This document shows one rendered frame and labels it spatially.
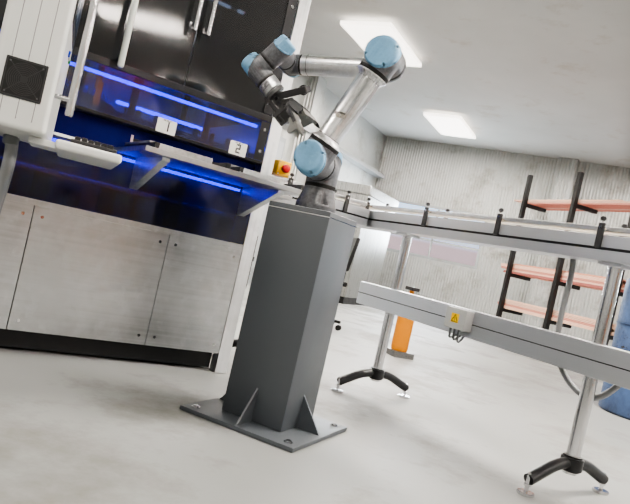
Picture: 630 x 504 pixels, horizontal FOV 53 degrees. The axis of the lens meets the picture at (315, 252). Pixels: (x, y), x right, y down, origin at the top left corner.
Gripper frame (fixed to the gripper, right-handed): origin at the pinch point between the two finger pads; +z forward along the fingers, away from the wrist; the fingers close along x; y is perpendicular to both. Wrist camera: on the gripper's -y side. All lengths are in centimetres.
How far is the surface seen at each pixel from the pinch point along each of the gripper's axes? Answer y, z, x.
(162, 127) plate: 57, -46, -10
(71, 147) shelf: 37, -38, 63
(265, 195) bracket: 45.1, 2.9, -19.8
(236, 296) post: 92, 28, -20
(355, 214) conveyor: 55, 34, -94
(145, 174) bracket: 60, -31, 15
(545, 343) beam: -10, 117, -19
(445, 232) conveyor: 12, 66, -68
